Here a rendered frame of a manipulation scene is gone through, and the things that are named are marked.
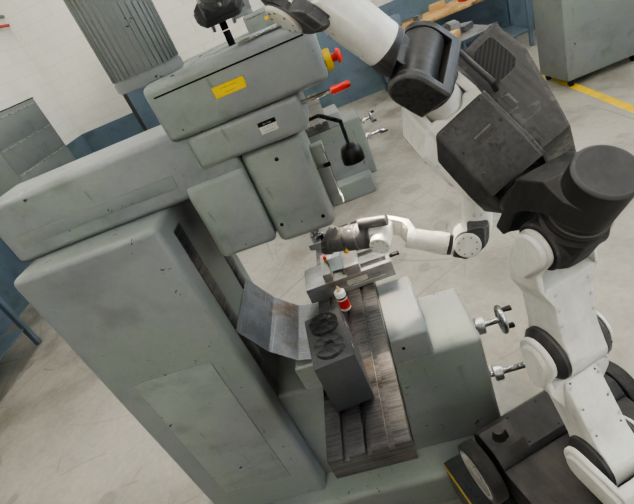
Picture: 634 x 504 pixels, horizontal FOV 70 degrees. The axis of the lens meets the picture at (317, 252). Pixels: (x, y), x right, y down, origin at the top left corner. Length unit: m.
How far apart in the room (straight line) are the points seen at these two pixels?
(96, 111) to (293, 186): 7.59
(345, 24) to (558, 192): 0.48
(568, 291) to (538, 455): 0.66
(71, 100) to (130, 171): 7.53
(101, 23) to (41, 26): 7.50
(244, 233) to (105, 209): 0.42
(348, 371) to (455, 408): 0.78
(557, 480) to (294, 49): 1.38
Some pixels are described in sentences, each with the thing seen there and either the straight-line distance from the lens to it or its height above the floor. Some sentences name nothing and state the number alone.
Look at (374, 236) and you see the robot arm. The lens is 1.41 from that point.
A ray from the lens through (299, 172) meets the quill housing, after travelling 1.34.
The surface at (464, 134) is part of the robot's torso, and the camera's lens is 1.03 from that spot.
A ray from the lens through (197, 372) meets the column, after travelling 1.64.
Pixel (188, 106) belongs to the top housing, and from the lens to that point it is 1.29.
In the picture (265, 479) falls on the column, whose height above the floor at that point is 0.37.
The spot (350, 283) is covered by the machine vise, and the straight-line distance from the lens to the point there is 1.76.
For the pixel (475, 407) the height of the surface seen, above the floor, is 0.37.
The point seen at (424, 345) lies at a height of 0.78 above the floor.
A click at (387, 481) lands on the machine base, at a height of 0.20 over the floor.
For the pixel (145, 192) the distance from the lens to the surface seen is 1.42.
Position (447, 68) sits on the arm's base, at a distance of 0.99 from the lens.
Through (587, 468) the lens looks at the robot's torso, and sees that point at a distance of 1.44.
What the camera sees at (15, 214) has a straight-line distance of 1.63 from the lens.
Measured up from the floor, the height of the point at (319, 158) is 1.51.
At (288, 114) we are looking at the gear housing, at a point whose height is 1.69.
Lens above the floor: 1.96
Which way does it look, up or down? 30 degrees down
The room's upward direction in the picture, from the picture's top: 24 degrees counter-clockwise
